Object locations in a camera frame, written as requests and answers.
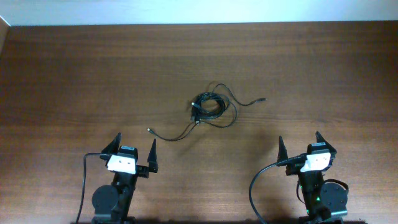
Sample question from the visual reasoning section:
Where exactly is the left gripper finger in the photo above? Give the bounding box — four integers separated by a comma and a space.
147, 139, 159, 173
101, 133, 122, 154

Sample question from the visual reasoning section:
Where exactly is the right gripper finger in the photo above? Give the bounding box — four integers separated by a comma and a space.
315, 131, 337, 154
277, 136, 289, 166

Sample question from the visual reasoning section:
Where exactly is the black USB cable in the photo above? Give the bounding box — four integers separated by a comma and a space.
190, 92, 231, 123
147, 119, 203, 142
190, 83, 267, 129

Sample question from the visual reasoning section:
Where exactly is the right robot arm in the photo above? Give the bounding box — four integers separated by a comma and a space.
277, 132, 349, 223

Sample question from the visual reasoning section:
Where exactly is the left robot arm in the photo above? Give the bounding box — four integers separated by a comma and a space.
91, 133, 159, 224

